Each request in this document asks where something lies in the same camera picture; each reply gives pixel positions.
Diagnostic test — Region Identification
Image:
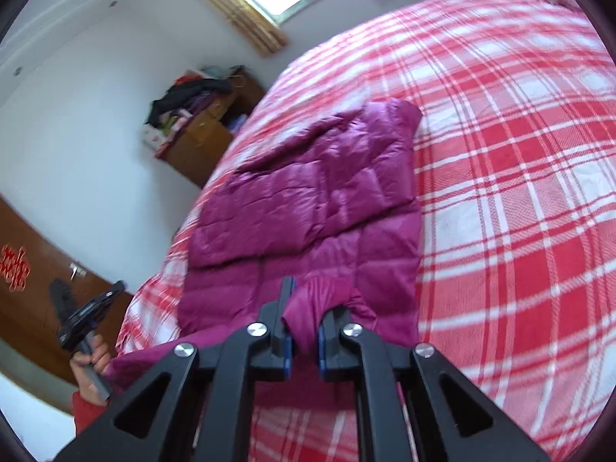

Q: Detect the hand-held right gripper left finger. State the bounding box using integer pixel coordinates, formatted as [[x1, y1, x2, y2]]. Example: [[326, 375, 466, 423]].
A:
[[53, 276, 295, 462]]

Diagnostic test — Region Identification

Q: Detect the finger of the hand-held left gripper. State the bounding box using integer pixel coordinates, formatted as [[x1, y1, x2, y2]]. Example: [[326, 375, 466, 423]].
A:
[[90, 280, 127, 315]]

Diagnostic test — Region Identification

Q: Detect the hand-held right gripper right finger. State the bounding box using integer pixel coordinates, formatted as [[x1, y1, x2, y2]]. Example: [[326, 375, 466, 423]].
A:
[[318, 308, 552, 462]]

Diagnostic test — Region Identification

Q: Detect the purple quilted down jacket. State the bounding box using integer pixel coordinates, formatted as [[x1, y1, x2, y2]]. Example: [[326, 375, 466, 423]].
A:
[[103, 97, 425, 412]]

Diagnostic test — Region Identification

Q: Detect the person's left forearm red sleeve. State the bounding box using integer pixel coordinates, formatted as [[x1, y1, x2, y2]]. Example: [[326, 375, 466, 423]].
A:
[[72, 389, 110, 437]]

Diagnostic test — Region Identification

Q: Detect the pile of dark clothes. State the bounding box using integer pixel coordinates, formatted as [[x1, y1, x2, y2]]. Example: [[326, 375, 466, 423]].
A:
[[147, 77, 233, 124]]

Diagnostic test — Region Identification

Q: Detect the person's left hand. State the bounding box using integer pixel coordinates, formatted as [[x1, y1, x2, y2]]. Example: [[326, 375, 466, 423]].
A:
[[70, 334, 114, 396]]

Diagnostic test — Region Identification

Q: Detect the brown wooden door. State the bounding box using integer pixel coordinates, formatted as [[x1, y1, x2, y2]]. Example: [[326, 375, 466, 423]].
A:
[[0, 195, 134, 387]]

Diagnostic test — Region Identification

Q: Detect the red paper door decoration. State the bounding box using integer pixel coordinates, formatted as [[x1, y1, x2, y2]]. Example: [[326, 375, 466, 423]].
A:
[[0, 244, 30, 293]]

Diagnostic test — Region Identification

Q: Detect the white box with red print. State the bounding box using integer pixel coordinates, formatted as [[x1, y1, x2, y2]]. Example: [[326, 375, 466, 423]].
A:
[[142, 125, 167, 151]]

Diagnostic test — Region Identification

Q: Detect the brown wooden cabinet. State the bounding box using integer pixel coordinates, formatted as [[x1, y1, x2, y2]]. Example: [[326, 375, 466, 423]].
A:
[[155, 74, 267, 189]]

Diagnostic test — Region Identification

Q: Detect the pink flat box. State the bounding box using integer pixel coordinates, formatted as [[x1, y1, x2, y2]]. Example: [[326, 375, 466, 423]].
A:
[[162, 114, 192, 139]]

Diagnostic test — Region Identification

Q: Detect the bed with red plaid sheet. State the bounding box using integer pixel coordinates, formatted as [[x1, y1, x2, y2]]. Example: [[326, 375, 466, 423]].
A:
[[115, 0, 616, 462]]

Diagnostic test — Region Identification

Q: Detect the beige patterned curtain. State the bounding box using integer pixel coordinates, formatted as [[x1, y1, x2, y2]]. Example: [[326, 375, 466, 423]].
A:
[[159, 0, 290, 59]]

